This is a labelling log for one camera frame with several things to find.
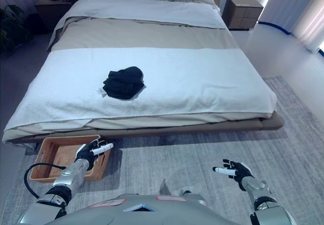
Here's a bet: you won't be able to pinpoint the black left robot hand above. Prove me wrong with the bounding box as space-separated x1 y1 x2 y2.
75 138 114 164

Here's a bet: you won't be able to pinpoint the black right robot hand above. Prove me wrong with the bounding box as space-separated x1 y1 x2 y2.
212 159 255 185

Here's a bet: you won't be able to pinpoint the black clothes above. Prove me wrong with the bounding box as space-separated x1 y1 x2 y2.
102 66 145 100

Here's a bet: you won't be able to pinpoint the woven wicker basket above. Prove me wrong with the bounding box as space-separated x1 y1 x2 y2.
29 134 112 184

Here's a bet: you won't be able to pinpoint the white folded bed sheet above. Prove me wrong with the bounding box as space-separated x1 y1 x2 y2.
47 0 227 51

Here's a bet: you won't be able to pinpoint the grey patterned rug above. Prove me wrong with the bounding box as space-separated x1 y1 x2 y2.
0 75 324 225

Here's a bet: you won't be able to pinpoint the silver right robot leg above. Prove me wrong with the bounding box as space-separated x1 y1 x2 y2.
179 190 207 207

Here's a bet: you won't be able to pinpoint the silver robot torso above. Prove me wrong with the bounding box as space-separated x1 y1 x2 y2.
58 193 241 225

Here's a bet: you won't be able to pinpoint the dark wooden nightstand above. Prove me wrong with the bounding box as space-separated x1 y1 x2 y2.
34 0 80 33

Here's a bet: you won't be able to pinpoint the green potted plant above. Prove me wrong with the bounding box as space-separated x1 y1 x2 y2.
0 5 29 54

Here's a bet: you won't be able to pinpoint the brown wooden nightstand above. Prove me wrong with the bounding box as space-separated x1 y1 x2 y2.
221 0 264 31

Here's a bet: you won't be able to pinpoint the white curtain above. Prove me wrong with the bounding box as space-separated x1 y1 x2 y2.
258 0 324 54

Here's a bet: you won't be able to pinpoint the brown bed frame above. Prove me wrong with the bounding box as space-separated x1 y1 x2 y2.
12 112 284 146

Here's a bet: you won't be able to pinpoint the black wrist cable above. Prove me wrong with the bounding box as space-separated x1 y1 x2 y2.
24 163 67 200

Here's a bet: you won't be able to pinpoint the blue floor cable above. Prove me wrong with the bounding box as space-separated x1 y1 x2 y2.
258 20 294 36

